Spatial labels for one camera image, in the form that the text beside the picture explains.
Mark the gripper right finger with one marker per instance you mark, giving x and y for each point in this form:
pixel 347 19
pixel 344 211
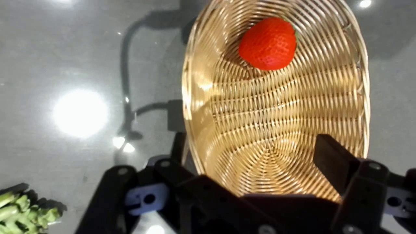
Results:
pixel 360 185

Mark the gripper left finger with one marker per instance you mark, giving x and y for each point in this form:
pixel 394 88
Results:
pixel 169 182

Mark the oval wicker basket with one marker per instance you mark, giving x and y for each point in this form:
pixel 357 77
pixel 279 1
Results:
pixel 276 97

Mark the green asparagus bunch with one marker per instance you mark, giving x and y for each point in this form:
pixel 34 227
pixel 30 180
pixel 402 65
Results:
pixel 22 213

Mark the red strawberry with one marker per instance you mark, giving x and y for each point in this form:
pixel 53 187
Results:
pixel 268 44

